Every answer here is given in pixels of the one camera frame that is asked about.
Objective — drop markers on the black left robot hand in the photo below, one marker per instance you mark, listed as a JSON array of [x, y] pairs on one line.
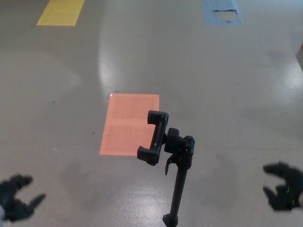
[[9, 208]]

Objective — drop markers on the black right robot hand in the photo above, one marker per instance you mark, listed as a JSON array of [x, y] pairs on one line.
[[293, 179]]

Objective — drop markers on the blue torn floor tape rectangle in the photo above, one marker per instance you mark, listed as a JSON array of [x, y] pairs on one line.
[[209, 14]]

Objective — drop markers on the orange floor tape rectangle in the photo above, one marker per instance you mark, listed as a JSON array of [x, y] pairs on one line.
[[127, 118]]

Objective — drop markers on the black phone stand tripod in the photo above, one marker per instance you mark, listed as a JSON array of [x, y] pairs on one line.
[[181, 175]]

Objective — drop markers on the yellow floor tape rectangle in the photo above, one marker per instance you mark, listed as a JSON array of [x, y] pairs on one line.
[[60, 11]]

